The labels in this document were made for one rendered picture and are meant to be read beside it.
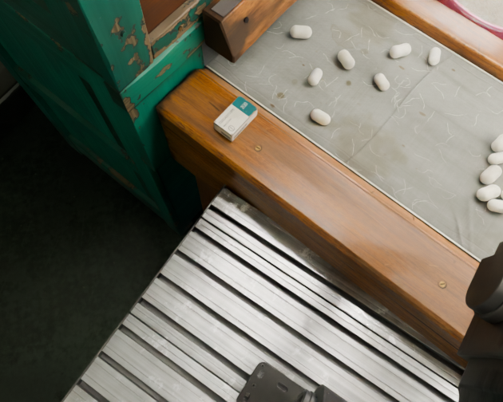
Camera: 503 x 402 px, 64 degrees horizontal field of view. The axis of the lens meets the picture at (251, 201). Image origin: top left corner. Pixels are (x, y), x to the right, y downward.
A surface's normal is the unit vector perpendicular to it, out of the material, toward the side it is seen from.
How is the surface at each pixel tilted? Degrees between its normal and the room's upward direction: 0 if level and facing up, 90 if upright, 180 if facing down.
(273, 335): 0
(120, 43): 90
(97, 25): 90
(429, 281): 0
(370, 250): 0
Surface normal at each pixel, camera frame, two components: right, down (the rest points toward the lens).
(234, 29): 0.74, 0.40
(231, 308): 0.04, -0.33
